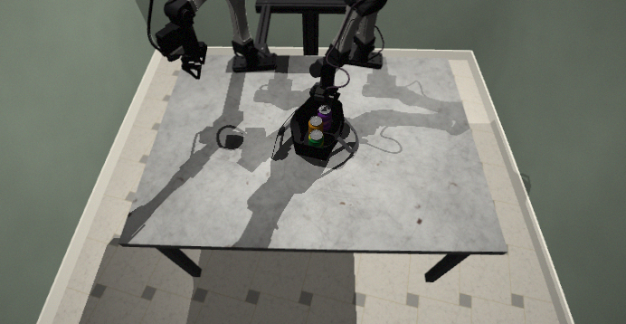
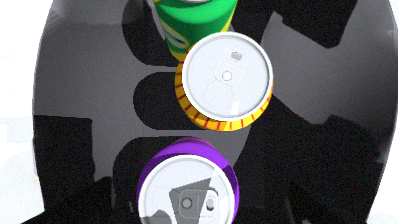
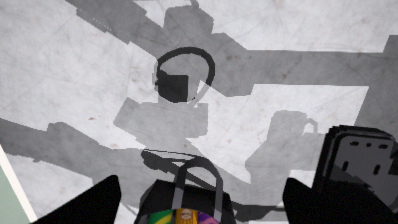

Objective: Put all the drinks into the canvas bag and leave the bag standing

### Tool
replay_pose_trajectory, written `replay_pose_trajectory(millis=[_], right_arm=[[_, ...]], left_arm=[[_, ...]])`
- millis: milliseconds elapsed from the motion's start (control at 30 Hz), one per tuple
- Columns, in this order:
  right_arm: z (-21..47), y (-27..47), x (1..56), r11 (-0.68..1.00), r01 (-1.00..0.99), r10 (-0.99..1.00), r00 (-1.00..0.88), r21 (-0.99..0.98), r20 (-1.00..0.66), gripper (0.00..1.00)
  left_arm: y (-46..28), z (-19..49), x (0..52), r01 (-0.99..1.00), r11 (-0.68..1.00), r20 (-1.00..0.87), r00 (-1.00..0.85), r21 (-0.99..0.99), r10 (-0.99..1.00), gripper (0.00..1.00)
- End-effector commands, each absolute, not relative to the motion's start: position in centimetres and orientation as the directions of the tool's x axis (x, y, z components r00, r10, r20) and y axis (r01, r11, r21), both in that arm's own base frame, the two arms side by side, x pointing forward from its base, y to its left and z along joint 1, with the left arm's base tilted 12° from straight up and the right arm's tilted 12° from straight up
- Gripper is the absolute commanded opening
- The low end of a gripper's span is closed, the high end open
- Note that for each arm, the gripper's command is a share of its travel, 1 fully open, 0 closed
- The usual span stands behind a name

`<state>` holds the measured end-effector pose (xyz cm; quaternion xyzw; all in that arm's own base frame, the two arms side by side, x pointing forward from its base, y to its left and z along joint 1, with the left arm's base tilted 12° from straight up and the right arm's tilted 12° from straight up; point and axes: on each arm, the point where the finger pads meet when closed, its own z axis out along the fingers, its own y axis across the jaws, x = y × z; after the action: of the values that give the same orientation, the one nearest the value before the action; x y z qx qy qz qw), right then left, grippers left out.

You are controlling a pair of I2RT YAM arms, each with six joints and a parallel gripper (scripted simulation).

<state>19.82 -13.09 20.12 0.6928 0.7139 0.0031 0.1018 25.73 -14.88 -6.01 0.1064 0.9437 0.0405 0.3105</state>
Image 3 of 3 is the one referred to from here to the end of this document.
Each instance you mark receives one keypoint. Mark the orange drink can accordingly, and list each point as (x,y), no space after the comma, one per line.
(186,216)

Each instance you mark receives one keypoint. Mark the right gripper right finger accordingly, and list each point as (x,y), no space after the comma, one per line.
(303,205)

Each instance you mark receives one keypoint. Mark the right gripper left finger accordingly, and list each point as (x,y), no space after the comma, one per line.
(97,205)

